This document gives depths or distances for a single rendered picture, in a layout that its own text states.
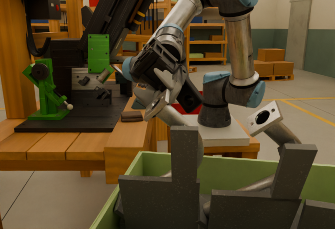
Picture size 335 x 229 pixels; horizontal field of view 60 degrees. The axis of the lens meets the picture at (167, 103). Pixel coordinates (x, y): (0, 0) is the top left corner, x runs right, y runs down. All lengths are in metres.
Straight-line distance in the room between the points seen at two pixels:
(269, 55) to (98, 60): 6.72
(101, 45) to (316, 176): 1.21
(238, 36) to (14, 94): 1.06
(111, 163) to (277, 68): 6.92
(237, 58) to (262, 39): 10.56
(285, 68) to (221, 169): 7.13
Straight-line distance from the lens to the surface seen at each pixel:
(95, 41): 1.66
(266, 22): 11.69
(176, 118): 0.49
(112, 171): 1.10
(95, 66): 1.63
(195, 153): 0.49
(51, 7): 1.66
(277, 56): 8.18
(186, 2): 1.01
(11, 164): 1.31
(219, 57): 10.48
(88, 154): 1.09
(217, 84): 1.23
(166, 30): 0.74
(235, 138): 1.19
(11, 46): 1.52
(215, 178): 0.86
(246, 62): 1.12
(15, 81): 1.54
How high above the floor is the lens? 1.31
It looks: 15 degrees down
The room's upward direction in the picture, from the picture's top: straight up
